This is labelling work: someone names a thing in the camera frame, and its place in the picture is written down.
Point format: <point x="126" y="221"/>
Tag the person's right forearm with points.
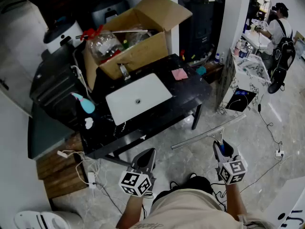
<point x="234" y="199"/>

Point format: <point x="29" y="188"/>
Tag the standing fan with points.
<point x="264" y="1"/>

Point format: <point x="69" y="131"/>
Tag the black marble table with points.
<point x="186" y="92"/>

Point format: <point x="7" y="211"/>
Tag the blue cup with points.
<point x="243" y="52"/>

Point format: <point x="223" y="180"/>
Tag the person's left forearm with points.
<point x="131" y="211"/>

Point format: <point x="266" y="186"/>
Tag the metal pole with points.
<point x="128" y="30"/>

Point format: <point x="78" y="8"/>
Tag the black backpack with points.
<point x="283" y="54"/>

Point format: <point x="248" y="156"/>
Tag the brown cardboard box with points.
<point x="147" y="51"/>

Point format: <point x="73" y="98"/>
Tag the white sink basin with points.
<point x="143" y="92"/>

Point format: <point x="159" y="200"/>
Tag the white board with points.
<point x="286" y="199"/>

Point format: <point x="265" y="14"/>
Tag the clear jug with red cap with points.
<point x="104" y="44"/>

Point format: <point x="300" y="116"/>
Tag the pink cloth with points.
<point x="179" y="74"/>

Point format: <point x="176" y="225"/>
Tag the pink bottle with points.
<point x="237" y="48"/>

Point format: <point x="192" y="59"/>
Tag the clear plastic bottle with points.
<point x="135" y="37"/>

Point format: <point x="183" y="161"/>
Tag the grey appliance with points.
<point x="107" y="8"/>

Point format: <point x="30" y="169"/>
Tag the white door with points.
<point x="19" y="44"/>

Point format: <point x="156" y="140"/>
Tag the dark glass panel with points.
<point x="45" y="132"/>

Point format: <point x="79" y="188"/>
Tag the white appliance with dark lid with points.
<point x="71" y="32"/>

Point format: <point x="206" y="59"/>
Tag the wooden stool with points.
<point x="59" y="170"/>

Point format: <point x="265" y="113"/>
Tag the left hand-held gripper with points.
<point x="133" y="184"/>

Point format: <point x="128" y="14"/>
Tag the white wall socket adapter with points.
<point x="279" y="153"/>

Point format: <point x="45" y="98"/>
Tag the black appliance box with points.
<point x="54" y="85"/>

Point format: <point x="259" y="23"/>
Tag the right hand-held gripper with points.
<point x="232" y="172"/>

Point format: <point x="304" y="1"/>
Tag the white power strip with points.
<point x="91" y="179"/>

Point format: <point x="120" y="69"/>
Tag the large black bin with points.
<point x="197" y="25"/>

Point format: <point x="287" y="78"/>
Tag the white crumpled object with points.
<point x="88" y="123"/>

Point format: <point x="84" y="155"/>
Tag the teal spray bottle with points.
<point x="85" y="104"/>

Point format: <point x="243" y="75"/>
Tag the teal sponge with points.
<point x="201" y="70"/>

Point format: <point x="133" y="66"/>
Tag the black panel with white line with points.
<point x="240" y="100"/>

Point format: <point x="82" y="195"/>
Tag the red bottle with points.
<point x="182" y="55"/>

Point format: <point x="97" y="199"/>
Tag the marble counter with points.
<point x="250" y="70"/>

